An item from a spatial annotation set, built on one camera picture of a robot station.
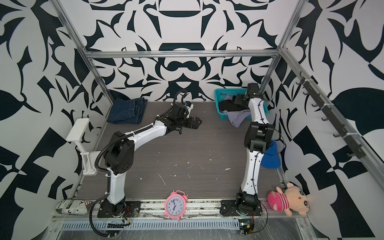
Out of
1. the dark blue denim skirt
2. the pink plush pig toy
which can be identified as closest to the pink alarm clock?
the pink plush pig toy

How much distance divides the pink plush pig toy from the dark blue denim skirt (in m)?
0.93

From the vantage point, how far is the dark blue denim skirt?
3.51ft

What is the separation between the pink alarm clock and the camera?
28.4 inches

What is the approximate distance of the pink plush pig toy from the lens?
0.71 m

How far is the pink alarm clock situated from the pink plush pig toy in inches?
16.7

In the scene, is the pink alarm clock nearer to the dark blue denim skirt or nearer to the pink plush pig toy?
the pink plush pig toy
